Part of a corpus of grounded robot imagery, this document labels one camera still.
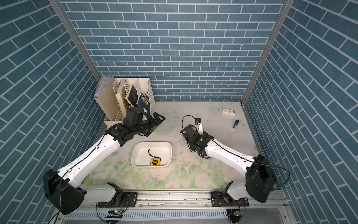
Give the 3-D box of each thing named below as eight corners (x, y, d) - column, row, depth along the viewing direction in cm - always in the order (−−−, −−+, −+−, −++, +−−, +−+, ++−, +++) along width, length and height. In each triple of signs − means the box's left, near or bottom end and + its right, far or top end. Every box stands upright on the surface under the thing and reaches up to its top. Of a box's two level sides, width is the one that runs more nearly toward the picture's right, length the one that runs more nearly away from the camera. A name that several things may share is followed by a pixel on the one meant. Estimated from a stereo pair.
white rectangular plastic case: (221, 114, 116) (222, 112, 114) (222, 110, 119) (222, 108, 116) (234, 116, 114) (235, 114, 112) (234, 112, 117) (235, 110, 115)
